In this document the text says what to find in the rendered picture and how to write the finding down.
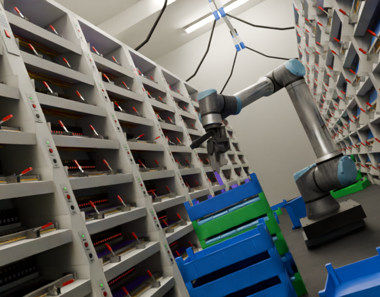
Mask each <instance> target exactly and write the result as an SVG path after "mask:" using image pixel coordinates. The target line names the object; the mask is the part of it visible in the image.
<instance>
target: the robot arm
mask: <svg viewBox="0 0 380 297"><path fill-rule="evenodd" d="M305 74H306V69H305V67H304V65H303V64H302V63H301V62H300V61H298V60H297V59H293V58H292V59H290V60H288V61H286V62H285V63H283V64H282V65H280V66H279V67H277V68H276V69H274V70H273V71H271V72H269V73H268V74H266V75H264V76H262V77H260V78H259V79H258V80H257V82H256V83H255V84H253V85H251V86H250V87H247V88H245V89H244V90H241V91H239V92H238V93H236V94H234V95H225V94H218V93H217V90H216V89H214V88H211V89H206V90H203V91H201V92H199V93H198V95H197V98H198V102H199V109H200V114H199V120H200V122H201V124H202V127H203V128H204V129H205V132H207V133H206V134H204V135H203V136H201V137H200V138H198V139H197V140H193V141H192V143H191V145H190V147H191V149H192V150H193V149H197V148H199V146H200V145H201V143H203V142H204V141H206V140H207V139H208V138H210V137H212V138H210V139H209V140H207V154H208V158H209V162H210V165H211V167H212V170H213V171H214V172H215V171H216V172H217V173H218V174H220V167H223V166H224V165H225V164H227V163H228V160H227V159H225V158H223V157H222V153H225V152H227V151H229V149H230V143H229V138H227V135H226V129H225V126H222V124H223V123H222V120H224V119H225V118H226V117H228V116H230V115H234V116H235V115H238V114H239V113H240V112H241V109H242V108H244V107H245V106H247V105H249V104H251V103H253V102H254V101H256V100H258V99H260V98H262V97H263V96H264V97H268V96H270V95H272V94H274V93H275V92H277V91H279V90H281V89H282V88H284V87H285V89H286V90H287V92H288V94H289V97H290V99H291V101H292V103H293V106H294V108H295V110H296V112H297V114H298V116H299V119H300V121H301V123H302V125H303V128H304V130H305V132H306V134H307V137H308V139H309V141H310V143H311V145H312V148H313V150H314V152H315V154H316V156H317V161H316V163H315V164H312V165H310V166H308V167H306V168H304V169H302V170H300V171H298V172H296V173H295V174H294V175H293V177H294V180H295V183H296V185H297V187H298V189H299V191H300V194H301V196H302V198H303V201H304V202H305V205H306V215H307V218H308V219H315V218H318V217H321V216H324V215H327V214H329V213H331V212H334V211H335V210H337V209H339V208H340V205H339V203H338V202H337V201H336V200H335V199H334V198H333V197H332V196H331V194H330V192H329V191H332V190H335V189H338V188H341V187H345V186H348V185H350V184H352V183H354V182H355V180H356V178H357V169H356V165H355V163H354V161H353V160H352V159H351V158H350V157H348V156H344V155H343V152H341V151H338V150H337V149H336V147H335V145H334V142H333V140H332V138H331V135H330V134H329V131H328V129H327V127H326V125H325V123H324V120H323V118H322V116H321V114H320V112H319V110H318V107H317V105H316V103H315V101H314V99H313V97H312V95H311V93H310V90H309V88H308V85H307V83H306V81H305V78H304V75H305Z"/></svg>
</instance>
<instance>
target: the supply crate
mask: <svg viewBox="0 0 380 297"><path fill-rule="evenodd" d="M249 175H250V178H251V180H252V181H249V182H247V183H245V184H242V185H240V186H237V187H235V188H233V189H231V190H228V191H226V192H224V193H221V194H219V195H217V196H214V197H212V198H210V199H207V200H205V201H203V202H200V203H198V204H195V203H194V202H195V201H196V199H193V200H192V204H193V206H190V203H189V201H186V202H184V203H183V204H184V206H185V208H186V211H187V214H188V216H189V218H190V220H191V222H192V221H195V220H197V219H199V218H201V217H204V216H207V215H209V214H211V213H214V212H216V211H218V210H220V209H223V208H225V207H227V206H230V205H232V204H235V203H237V202H240V201H242V200H244V199H247V198H249V197H251V196H254V195H256V194H258V193H261V192H262V191H263V189H262V187H261V185H260V183H259V180H258V178H257V176H256V173H251V174H249Z"/></svg>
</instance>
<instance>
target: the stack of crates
mask: <svg viewBox="0 0 380 297"><path fill-rule="evenodd" d="M258 222H259V224H258V225H257V228H254V229H252V230H250V231H247V232H244V233H242V234H240V235H237V236H235V237H232V238H230V239H227V240H225V241H223V242H220V243H218V244H216V245H213V246H211V247H208V248H206V249H203V250H201V251H199V252H196V253H194V252H193V250H192V247H190V248H188V249H186V252H187V254H188V257H187V258H186V259H185V260H183V258H182V256H181V257H178V258H176V259H175V260H176V263H177V266H178V268H179V271H180V273H181V276H182V278H183V280H184V283H185V285H186V288H187V290H188V293H189V295H190V297H298V295H297V293H296V291H295V289H294V287H293V284H292V282H291V280H290V277H289V275H288V273H287V271H286V268H285V266H284V264H283V262H282V259H281V257H280V255H279V252H278V251H277V248H276V246H275V243H274V241H273V239H272V237H271V235H270V232H269V230H268V228H267V226H266V223H265V221H264V219H263V218H260V219H258ZM195 279H196V280H195ZM192 280H195V281H194V283H192Z"/></svg>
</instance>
